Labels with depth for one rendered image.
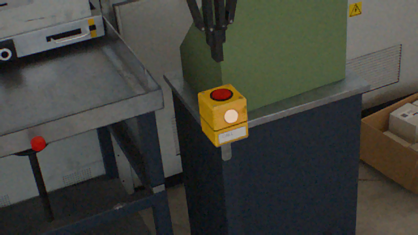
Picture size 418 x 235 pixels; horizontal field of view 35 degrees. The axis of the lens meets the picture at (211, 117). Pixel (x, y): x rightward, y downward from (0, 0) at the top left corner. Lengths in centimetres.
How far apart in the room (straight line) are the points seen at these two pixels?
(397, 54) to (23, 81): 169
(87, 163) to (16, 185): 26
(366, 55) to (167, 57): 89
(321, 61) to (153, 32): 76
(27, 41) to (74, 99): 27
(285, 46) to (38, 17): 64
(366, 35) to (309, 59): 109
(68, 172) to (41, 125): 93
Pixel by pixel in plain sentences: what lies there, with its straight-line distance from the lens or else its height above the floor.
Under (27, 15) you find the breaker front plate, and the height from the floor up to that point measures 97.
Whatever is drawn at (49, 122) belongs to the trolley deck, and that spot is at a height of 84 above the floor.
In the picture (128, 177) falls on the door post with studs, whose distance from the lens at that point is 252.
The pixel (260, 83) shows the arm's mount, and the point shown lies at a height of 82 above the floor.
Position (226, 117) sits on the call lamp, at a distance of 137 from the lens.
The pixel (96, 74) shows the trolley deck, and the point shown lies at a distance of 167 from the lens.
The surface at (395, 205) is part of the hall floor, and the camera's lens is 251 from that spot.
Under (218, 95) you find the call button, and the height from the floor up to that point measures 91.
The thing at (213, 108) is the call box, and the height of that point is 90.
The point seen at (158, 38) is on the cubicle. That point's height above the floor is 65.
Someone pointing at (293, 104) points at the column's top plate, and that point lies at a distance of 164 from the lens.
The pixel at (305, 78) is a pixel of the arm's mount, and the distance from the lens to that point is 167.
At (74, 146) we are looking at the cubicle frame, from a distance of 238.
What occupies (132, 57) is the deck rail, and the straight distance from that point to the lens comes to 160.
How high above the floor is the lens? 162
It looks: 33 degrees down
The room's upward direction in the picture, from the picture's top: 6 degrees counter-clockwise
